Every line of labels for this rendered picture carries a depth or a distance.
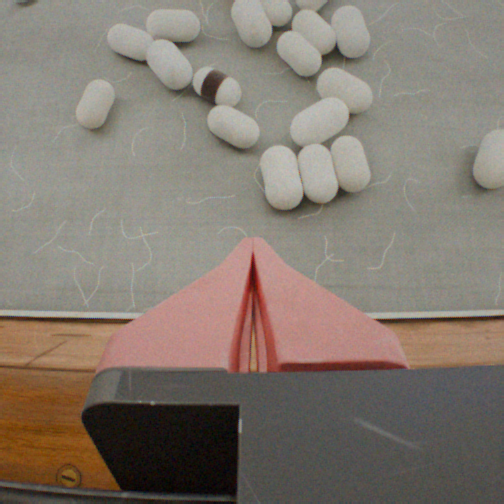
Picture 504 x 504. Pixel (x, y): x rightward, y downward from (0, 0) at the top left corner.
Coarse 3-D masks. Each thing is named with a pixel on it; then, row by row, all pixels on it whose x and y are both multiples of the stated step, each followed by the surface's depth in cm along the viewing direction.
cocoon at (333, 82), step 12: (324, 72) 21; (336, 72) 21; (324, 84) 21; (336, 84) 21; (348, 84) 21; (360, 84) 21; (324, 96) 22; (336, 96) 21; (348, 96) 21; (360, 96) 21; (372, 96) 21; (348, 108) 22; (360, 108) 21
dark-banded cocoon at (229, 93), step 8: (200, 72) 21; (208, 72) 21; (200, 80) 21; (224, 80) 21; (232, 80) 21; (200, 88) 22; (224, 88) 21; (232, 88) 21; (240, 88) 22; (216, 96) 21; (224, 96) 21; (232, 96) 21; (240, 96) 22; (224, 104) 22; (232, 104) 22
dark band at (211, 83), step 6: (210, 72) 21; (216, 72) 21; (222, 72) 22; (204, 78) 21; (210, 78) 21; (216, 78) 21; (222, 78) 21; (204, 84) 21; (210, 84) 21; (216, 84) 21; (204, 90) 21; (210, 90) 21; (216, 90) 21; (204, 96) 22; (210, 96) 22
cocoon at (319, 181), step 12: (312, 144) 20; (300, 156) 20; (312, 156) 20; (324, 156) 20; (300, 168) 20; (312, 168) 20; (324, 168) 20; (312, 180) 20; (324, 180) 19; (336, 180) 20; (312, 192) 20; (324, 192) 20
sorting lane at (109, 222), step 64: (0, 0) 25; (64, 0) 25; (128, 0) 25; (192, 0) 25; (384, 0) 25; (448, 0) 25; (0, 64) 24; (64, 64) 24; (128, 64) 24; (192, 64) 23; (256, 64) 23; (384, 64) 24; (448, 64) 24; (0, 128) 22; (64, 128) 22; (128, 128) 22; (192, 128) 22; (384, 128) 22; (448, 128) 22; (0, 192) 21; (64, 192) 21; (128, 192) 21; (192, 192) 21; (256, 192) 21; (384, 192) 21; (448, 192) 21; (0, 256) 20; (64, 256) 20; (128, 256) 20; (192, 256) 20; (320, 256) 20; (384, 256) 20; (448, 256) 20
